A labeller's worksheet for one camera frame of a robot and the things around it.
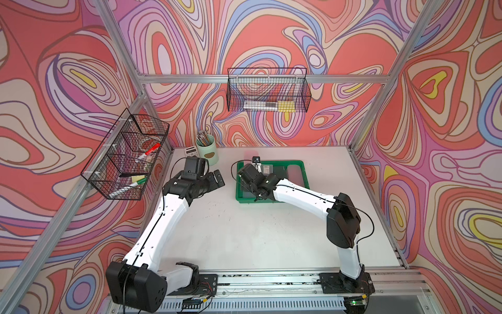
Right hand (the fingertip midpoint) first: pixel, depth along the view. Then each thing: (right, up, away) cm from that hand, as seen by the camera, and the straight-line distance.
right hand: (251, 185), depth 88 cm
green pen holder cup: (-24, +18, +16) cm, 34 cm away
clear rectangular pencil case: (+8, +7, +14) cm, 18 cm away
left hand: (-15, +3, -9) cm, 17 cm away
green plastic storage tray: (+16, +8, +17) cm, 24 cm away
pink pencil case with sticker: (+23, +4, +14) cm, 27 cm away
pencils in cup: (-26, +24, +14) cm, 38 cm away
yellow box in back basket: (+17, +37, +3) cm, 41 cm away
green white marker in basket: (-47, +1, -17) cm, 50 cm away
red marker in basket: (-39, +16, -11) cm, 44 cm away
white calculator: (-37, +18, +30) cm, 51 cm away
